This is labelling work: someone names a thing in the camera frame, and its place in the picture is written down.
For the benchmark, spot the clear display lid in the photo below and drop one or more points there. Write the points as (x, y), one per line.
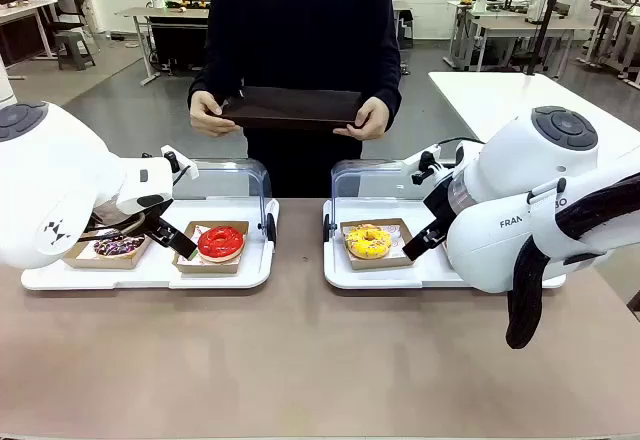
(240, 180)
(370, 180)

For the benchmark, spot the red glazed donut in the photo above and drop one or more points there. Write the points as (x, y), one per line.
(220, 247)
(210, 266)

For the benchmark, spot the person's right hand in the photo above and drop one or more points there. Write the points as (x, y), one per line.
(207, 117)

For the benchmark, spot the chocolate donut purple sprinkles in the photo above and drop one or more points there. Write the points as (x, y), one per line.
(117, 247)

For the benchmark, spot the person in dark sweater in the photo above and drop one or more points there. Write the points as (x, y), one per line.
(300, 35)

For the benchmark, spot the wooden top desk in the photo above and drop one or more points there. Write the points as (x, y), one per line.
(25, 7)

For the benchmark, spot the person's right forearm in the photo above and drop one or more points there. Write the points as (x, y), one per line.
(210, 82)

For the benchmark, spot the dark brown serving tray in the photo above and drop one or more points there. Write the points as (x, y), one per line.
(295, 107)

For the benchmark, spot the person's left hand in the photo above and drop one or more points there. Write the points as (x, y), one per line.
(372, 120)

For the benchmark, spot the black camera stand pole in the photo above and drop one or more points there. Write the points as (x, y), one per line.
(547, 20)

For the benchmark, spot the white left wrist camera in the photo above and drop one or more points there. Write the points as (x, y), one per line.
(180, 162)

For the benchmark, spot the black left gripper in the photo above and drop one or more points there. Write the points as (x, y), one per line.
(161, 211)

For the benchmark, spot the white rounded pedestal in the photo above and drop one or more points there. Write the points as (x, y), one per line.
(5, 82)

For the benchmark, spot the yellow glazed donut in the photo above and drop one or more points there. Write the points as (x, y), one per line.
(400, 255)

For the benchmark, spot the person's left forearm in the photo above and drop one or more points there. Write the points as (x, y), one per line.
(382, 85)

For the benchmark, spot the small grey plastic stool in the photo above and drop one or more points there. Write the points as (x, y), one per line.
(75, 47)

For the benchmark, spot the black office chair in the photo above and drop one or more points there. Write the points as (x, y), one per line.
(70, 10)

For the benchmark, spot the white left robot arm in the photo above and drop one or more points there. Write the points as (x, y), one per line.
(45, 175)

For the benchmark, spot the grey long desk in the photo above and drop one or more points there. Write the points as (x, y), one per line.
(525, 25)

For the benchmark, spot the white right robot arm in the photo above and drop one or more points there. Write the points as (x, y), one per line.
(525, 210)

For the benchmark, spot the white side table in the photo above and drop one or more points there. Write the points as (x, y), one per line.
(480, 95)

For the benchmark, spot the yellow sprinkled donut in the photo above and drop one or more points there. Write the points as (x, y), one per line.
(367, 245)

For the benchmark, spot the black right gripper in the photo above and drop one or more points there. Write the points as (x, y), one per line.
(442, 200)

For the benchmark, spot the white display tray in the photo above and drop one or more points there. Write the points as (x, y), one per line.
(160, 280)
(380, 280)

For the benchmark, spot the purple sprinkled chocolate donut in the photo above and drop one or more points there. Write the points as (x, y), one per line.
(100, 261)

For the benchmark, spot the grey desk with black panel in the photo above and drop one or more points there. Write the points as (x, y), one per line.
(170, 35)

